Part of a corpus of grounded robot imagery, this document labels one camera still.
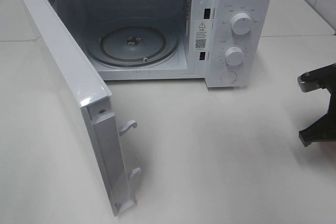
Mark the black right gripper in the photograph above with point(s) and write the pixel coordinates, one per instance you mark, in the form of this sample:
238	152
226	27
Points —
319	133

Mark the glass microwave turntable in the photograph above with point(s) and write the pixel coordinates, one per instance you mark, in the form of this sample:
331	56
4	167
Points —
132	42

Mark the round white door button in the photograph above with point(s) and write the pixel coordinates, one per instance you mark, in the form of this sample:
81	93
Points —
229	77

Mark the white timer knob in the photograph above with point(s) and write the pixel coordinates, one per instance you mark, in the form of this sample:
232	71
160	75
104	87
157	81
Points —
234	56

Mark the white microwave door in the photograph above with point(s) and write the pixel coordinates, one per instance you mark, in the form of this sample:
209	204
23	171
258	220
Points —
87	101

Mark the upper white power knob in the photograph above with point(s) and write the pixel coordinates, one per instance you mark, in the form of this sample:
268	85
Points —
241	23

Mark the white microwave oven body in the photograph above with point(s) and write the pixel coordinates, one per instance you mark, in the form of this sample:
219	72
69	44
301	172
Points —
203	27

